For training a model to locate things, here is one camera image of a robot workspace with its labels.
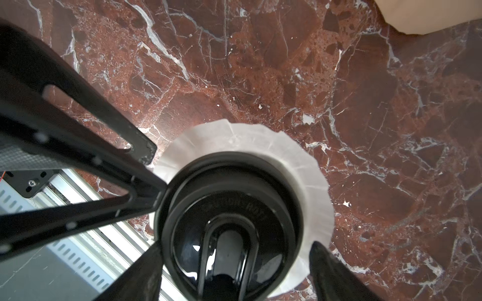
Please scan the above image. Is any black plastic cup lid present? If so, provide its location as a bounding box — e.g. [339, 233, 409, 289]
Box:
[154, 152, 303, 300]

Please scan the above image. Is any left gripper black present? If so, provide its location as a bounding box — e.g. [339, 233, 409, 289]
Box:
[0, 18, 168, 262]

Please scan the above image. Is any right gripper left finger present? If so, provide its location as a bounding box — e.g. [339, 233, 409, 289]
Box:
[95, 242, 164, 301]

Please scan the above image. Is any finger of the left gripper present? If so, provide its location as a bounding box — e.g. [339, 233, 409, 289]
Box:
[1, 184, 166, 260]

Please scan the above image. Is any beige ribbed flower pot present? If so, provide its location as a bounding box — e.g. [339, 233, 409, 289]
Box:
[375, 0, 481, 35]

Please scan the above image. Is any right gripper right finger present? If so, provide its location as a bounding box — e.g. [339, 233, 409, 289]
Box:
[309, 241, 380, 301]

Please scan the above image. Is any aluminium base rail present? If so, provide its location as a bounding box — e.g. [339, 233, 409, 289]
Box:
[1, 169, 153, 300]

